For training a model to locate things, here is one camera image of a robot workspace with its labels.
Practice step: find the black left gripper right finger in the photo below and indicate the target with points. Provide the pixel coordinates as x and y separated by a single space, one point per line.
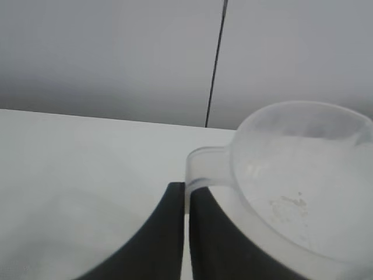
215 251

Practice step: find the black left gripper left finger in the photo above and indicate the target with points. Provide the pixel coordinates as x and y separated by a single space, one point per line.
157 251

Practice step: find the clear plastic measuring cup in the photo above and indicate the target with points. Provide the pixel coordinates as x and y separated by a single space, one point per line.
291 175

